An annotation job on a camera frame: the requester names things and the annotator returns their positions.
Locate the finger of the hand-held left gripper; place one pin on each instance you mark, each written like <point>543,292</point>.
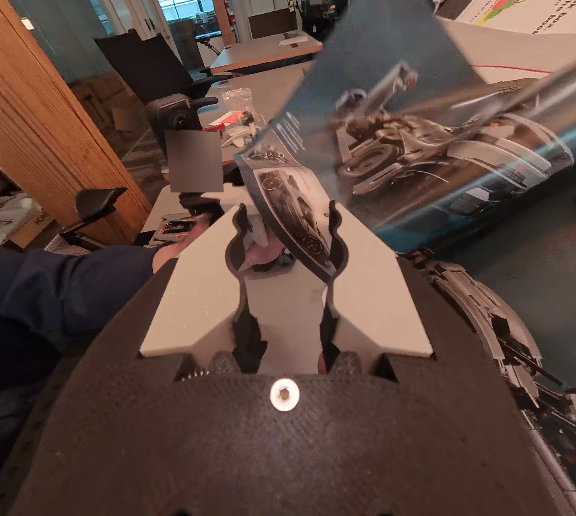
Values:
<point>225,201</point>

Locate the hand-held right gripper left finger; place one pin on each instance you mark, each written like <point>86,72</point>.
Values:
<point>198,300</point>

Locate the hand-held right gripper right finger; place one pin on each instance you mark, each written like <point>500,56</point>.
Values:
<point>382,300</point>

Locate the grey toy car model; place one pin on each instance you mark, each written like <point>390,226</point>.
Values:
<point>180,228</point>

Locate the instruction book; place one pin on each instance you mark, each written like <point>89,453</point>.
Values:
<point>405,120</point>

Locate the person's left forearm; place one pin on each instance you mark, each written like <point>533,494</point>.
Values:
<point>81,286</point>

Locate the person's left hand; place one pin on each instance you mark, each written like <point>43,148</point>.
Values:
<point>265,252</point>

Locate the red white paper card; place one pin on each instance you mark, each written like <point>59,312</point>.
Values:
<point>225,117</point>

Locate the black office chair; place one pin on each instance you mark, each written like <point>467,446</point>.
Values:
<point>144,66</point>

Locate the small clear bag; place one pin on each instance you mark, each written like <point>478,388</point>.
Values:
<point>238,99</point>

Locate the white plastic part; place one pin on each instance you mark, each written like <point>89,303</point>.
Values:
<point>245,133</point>

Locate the red fire extinguisher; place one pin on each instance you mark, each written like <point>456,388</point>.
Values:
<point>231,12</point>

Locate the black chair armrest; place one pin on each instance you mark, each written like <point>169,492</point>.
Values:
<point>96,201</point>

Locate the black monitor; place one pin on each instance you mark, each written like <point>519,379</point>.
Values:
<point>272,23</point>

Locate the slim wooden post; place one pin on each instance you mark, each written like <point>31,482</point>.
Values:
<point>220,7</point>

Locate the thick wooden post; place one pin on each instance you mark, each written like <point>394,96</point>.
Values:
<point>54,142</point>

